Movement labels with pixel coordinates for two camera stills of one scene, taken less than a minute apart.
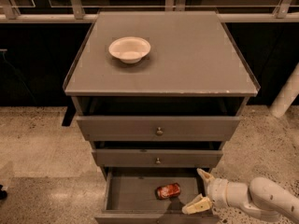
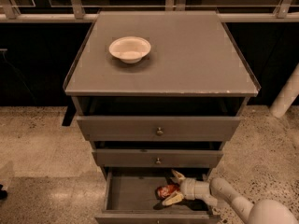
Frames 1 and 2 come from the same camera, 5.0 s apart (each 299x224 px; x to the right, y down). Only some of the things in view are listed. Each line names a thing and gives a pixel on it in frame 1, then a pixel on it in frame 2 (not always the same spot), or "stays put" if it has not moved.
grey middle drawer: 155,158 stays put
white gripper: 216,189 → 188,188
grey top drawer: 158,128 stays put
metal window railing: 75,13 stays put
